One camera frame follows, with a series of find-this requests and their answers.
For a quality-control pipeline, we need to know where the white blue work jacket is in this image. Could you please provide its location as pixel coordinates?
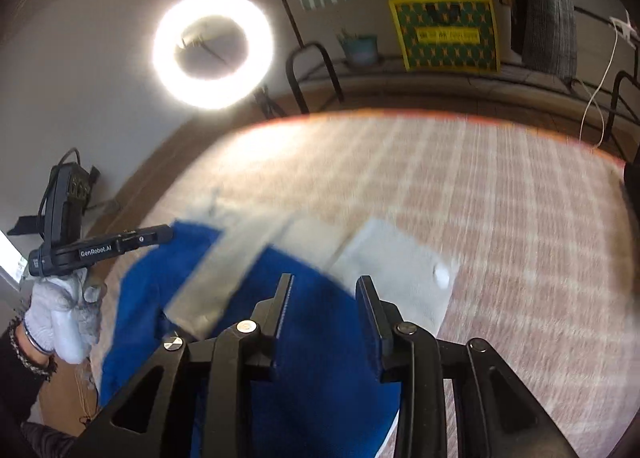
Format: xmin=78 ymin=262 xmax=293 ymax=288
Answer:
xmin=100 ymin=200 xmax=459 ymax=457

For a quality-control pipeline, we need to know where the left forearm dark sleeve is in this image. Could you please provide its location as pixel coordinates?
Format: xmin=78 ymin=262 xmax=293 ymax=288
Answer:
xmin=1 ymin=318 xmax=56 ymax=444

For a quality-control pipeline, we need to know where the left hand white glove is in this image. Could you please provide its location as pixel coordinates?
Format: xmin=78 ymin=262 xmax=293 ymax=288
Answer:
xmin=23 ymin=268 xmax=106 ymax=365

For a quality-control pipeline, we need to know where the plaid bed blanket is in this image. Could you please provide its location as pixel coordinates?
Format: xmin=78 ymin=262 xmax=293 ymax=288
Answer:
xmin=91 ymin=111 xmax=639 ymax=457

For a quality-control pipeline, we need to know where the yellow green cardboard box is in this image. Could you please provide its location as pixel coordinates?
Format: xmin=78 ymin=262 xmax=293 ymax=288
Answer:
xmin=388 ymin=0 xmax=501 ymax=74

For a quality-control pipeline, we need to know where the grey plaid hanging coat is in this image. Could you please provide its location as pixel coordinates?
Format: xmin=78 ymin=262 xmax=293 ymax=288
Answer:
xmin=522 ymin=0 xmax=577 ymax=81

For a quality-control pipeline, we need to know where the ring light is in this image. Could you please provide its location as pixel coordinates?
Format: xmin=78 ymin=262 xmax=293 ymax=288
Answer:
xmin=152 ymin=0 xmax=274 ymax=111

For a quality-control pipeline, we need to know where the white lamp cable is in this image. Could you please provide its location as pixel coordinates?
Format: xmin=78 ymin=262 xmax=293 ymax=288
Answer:
xmin=578 ymin=12 xmax=639 ymax=150

